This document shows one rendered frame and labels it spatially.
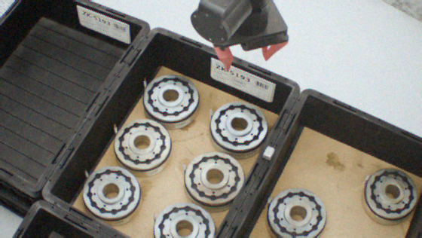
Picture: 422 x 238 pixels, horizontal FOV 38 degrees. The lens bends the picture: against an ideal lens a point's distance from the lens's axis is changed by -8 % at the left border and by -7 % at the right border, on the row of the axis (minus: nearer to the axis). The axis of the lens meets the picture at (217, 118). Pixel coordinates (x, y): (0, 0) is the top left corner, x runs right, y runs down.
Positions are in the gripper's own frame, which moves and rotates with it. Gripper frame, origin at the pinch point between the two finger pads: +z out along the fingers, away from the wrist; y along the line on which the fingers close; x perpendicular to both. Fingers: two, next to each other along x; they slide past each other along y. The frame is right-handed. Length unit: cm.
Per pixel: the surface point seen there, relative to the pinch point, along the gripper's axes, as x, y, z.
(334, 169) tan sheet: -11.6, 13.9, 23.8
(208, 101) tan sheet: 9.3, -3.3, 22.9
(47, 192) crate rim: -5.8, -35.9, 12.4
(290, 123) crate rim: -4.6, 6.9, 14.9
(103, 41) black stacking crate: 29.8, -19.1, 22.0
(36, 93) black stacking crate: 21.6, -35.2, 22.0
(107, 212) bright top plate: -8.7, -27.2, 19.7
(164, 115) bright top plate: 6.9, -12.3, 19.9
